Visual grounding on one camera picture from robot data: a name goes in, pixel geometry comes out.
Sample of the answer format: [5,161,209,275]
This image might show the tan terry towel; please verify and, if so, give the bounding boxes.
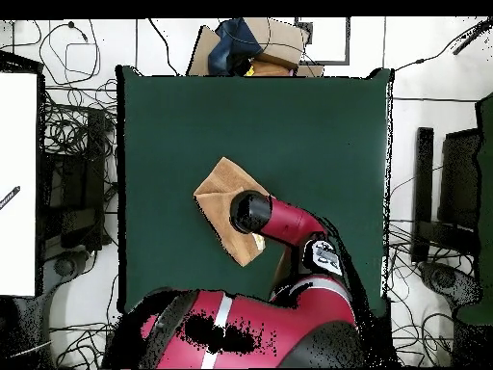
[193,156,271,268]

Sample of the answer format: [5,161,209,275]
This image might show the dark green table cloth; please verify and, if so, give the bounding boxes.
[116,65,394,314]

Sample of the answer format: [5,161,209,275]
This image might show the blue jeans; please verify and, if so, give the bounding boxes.
[208,17,264,76]

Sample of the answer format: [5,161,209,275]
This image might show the brown cardboard box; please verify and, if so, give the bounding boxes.
[186,16,324,77]

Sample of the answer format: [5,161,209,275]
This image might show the black equipment rack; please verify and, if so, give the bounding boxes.
[40,109,107,251]

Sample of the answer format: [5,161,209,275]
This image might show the black upright bar stand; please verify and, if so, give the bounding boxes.
[410,126,434,264]

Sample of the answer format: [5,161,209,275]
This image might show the grey chair base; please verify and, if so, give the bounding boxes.
[41,250,93,298]

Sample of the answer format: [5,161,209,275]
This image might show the black chair base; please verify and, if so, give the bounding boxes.
[418,260,483,309]

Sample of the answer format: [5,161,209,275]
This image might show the black box unit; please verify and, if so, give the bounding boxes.
[438,128,482,232]

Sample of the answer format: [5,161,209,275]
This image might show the white board panel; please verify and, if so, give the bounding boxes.
[0,71,39,298]

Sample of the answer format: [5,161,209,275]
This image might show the black striped tool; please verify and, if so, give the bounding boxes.
[0,185,21,211]

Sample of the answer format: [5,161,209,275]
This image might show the dark green covered furniture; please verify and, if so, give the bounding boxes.
[455,92,493,325]

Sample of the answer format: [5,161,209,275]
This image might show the black rod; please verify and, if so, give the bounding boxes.
[452,30,482,56]

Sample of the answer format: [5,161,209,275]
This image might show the grey square floor frame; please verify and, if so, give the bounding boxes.
[294,16,351,66]

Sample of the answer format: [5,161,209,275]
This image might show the black looped cable with plug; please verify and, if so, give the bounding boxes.
[38,20,102,87]

